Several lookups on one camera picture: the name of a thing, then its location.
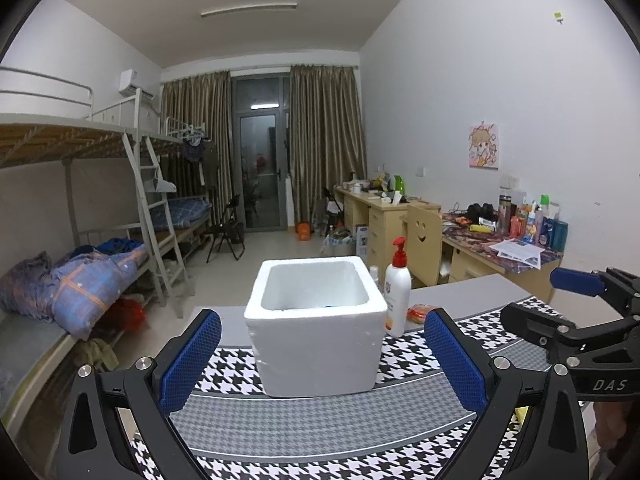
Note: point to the white red pump lotion bottle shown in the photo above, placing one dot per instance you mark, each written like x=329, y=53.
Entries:
x=397, y=300

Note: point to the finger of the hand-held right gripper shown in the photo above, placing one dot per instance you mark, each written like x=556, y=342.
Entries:
x=530, y=321
x=575, y=281

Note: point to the hanging dark clothes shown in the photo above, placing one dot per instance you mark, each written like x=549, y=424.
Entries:
x=197, y=152

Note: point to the blue plaid quilt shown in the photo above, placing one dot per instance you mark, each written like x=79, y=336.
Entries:
x=85, y=285

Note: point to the orange bag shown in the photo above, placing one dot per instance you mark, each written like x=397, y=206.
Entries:
x=304, y=231

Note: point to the white air conditioner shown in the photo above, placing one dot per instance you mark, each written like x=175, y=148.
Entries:
x=135, y=82

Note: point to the glass balcony door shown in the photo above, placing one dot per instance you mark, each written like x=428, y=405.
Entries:
x=260, y=160

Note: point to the white hanging bag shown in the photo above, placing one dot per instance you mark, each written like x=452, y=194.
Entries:
x=162, y=183

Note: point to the yellow tube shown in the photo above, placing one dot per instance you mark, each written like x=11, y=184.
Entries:
x=479, y=228

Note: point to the wooden desk with printed mat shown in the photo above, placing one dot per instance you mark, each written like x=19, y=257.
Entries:
x=465, y=255

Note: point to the wall switch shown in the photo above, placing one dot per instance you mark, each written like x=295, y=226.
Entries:
x=510, y=181

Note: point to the black folding chair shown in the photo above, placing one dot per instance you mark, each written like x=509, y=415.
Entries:
x=227, y=232

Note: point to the blue plaid mattress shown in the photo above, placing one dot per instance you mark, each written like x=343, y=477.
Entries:
x=190, y=208

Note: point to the person's right hand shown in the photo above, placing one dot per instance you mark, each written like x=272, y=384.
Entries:
x=611, y=427

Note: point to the white foam box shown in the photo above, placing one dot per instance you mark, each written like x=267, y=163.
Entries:
x=310, y=350

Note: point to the yellow cloth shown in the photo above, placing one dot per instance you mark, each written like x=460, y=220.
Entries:
x=521, y=416

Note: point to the red bag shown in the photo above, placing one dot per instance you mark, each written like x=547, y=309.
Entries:
x=127, y=315

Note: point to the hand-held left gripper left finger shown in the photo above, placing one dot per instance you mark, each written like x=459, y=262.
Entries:
x=192, y=360

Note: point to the white bed ladder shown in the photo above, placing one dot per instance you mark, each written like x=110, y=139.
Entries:
x=160, y=240

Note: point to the green container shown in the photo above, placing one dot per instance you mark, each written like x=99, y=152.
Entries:
x=399, y=185

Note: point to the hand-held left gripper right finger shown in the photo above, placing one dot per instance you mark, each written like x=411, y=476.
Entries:
x=455, y=360

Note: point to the ceiling light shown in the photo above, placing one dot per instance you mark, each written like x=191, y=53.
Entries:
x=248, y=9

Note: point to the houndstooth table mat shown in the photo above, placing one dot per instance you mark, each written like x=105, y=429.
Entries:
x=325, y=425

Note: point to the metal bunk bed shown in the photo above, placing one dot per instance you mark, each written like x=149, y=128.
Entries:
x=50, y=135
x=192, y=220

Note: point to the orange snack packet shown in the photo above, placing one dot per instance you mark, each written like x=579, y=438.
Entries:
x=419, y=314

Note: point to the white cardboard box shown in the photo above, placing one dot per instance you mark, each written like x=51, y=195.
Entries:
x=362, y=242

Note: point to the olive cloth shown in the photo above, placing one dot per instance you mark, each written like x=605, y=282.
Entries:
x=97, y=353

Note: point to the brown curtain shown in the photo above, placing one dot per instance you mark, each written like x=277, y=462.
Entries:
x=327, y=140
x=200, y=110

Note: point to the row of toiletry bottles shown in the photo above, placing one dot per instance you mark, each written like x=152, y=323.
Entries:
x=535, y=225

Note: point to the printed paper sheets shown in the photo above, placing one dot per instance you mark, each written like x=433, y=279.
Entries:
x=517, y=251

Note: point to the wooden smiley chair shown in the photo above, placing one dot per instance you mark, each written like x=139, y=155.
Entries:
x=422, y=240

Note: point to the grey bucket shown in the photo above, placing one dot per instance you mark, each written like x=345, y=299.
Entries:
x=340, y=245

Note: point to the green wall hook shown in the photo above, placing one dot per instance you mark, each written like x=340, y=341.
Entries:
x=558, y=16

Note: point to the black headphones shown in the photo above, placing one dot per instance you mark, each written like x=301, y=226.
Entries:
x=481, y=211

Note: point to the cartoon wall poster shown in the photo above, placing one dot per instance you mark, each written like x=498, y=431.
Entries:
x=484, y=146

